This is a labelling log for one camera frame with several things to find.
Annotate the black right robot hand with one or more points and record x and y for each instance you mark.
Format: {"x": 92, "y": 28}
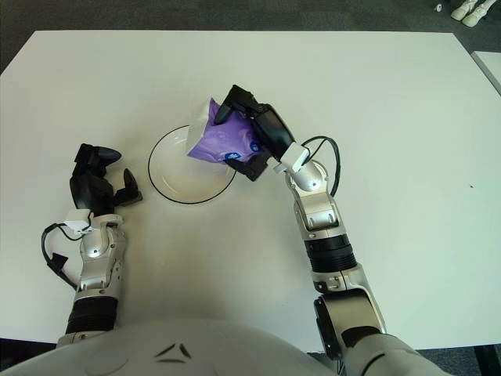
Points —
{"x": 274, "y": 133}

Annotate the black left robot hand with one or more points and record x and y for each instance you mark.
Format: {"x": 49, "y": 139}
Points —
{"x": 88, "y": 190}

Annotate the purple tissue paper pack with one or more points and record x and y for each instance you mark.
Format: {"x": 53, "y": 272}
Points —
{"x": 223, "y": 137}

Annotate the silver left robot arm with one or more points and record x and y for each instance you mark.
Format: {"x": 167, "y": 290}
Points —
{"x": 99, "y": 250}

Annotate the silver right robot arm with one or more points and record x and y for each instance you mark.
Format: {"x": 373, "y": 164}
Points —
{"x": 329, "y": 243}

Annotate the white plate black rim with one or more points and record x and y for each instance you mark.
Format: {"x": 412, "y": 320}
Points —
{"x": 172, "y": 176}

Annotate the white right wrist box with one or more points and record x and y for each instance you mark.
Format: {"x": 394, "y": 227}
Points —
{"x": 293, "y": 156}

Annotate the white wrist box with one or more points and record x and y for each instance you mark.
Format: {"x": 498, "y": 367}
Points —
{"x": 293, "y": 156}
{"x": 76, "y": 223}

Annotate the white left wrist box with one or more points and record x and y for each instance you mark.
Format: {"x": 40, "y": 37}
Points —
{"x": 76, "y": 223}

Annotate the grey robot torso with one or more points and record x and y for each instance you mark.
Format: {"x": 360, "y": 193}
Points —
{"x": 176, "y": 344}

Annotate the small white object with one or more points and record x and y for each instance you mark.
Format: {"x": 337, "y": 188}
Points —
{"x": 437, "y": 7}

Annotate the white shoe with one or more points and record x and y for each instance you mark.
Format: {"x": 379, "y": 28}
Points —
{"x": 477, "y": 15}
{"x": 460, "y": 9}

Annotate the white side table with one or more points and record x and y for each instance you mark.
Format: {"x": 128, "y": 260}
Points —
{"x": 491, "y": 68}

